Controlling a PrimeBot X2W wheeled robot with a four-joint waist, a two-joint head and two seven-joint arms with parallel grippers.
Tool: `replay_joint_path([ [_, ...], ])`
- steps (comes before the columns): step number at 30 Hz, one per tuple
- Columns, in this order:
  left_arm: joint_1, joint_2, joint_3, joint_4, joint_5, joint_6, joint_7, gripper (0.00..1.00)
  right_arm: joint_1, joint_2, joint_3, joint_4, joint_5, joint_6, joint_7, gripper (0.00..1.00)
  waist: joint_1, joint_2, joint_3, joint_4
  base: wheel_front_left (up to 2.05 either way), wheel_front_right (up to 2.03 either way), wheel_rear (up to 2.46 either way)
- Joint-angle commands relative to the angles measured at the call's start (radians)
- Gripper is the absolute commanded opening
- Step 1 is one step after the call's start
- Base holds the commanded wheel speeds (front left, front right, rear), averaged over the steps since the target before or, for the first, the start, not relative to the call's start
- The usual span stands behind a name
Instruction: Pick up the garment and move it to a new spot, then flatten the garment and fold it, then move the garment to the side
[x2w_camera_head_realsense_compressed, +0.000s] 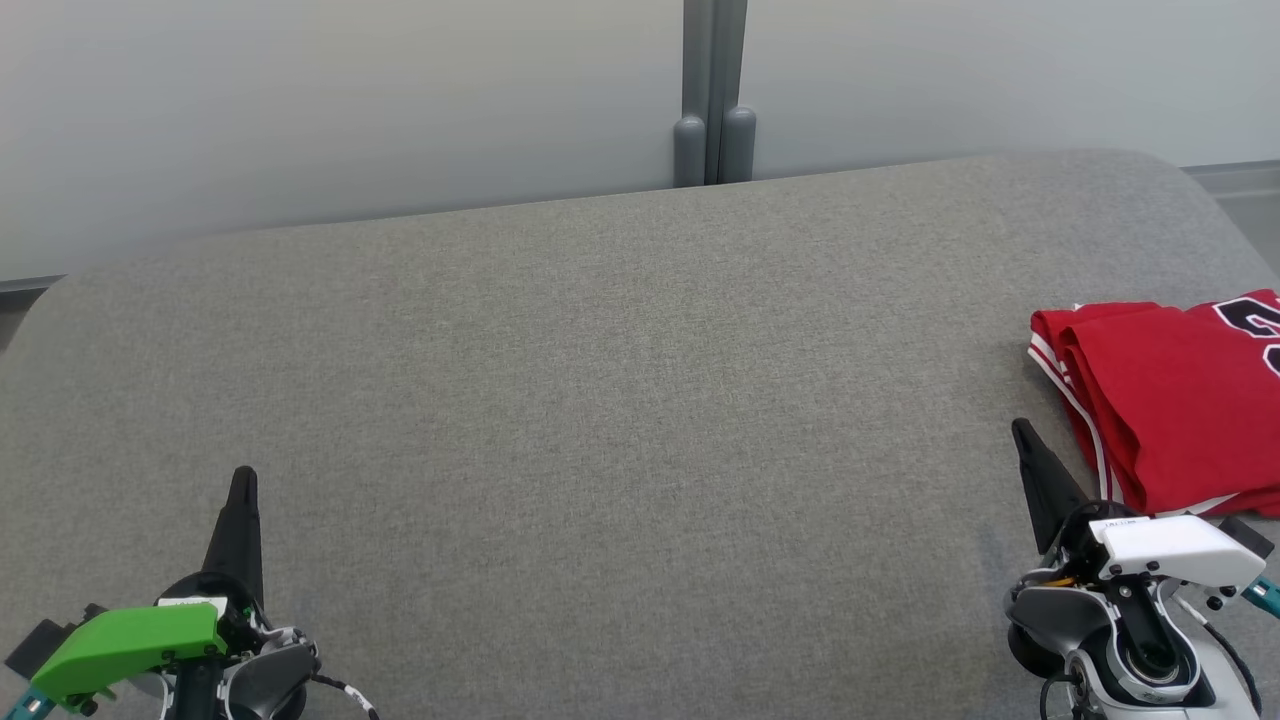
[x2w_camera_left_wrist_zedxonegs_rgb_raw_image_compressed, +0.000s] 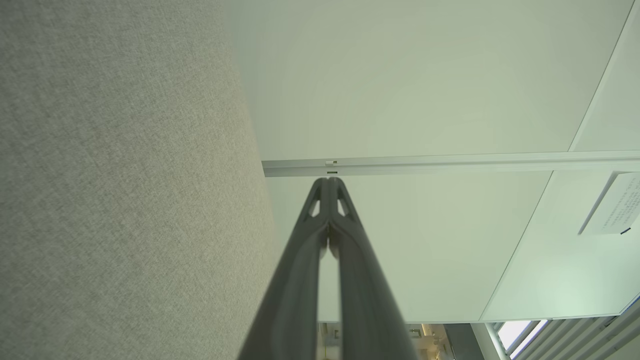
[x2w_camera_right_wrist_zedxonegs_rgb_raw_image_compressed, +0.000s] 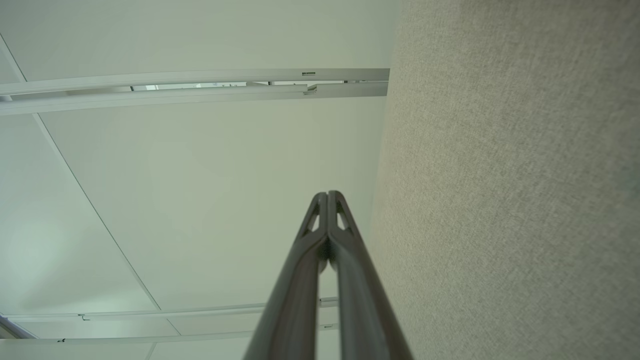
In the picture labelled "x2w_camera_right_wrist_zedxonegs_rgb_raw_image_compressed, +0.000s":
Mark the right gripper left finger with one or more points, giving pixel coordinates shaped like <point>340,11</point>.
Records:
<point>295,310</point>

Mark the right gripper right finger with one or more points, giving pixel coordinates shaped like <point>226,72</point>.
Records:
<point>365,310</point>

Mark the thin white track rail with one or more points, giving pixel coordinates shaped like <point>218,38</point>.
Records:
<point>327,302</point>

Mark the white double track rail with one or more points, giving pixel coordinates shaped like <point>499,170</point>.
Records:
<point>350,90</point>

